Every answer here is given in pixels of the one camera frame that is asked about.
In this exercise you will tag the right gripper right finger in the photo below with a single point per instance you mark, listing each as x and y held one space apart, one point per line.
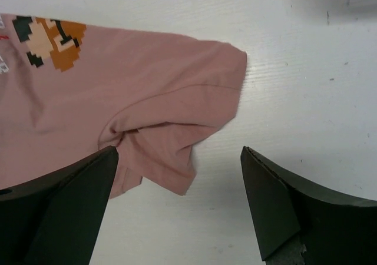
297 221

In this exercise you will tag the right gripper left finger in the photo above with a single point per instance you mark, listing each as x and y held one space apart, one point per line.
56 218

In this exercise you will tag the pink printed t shirt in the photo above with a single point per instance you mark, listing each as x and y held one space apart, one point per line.
70 89

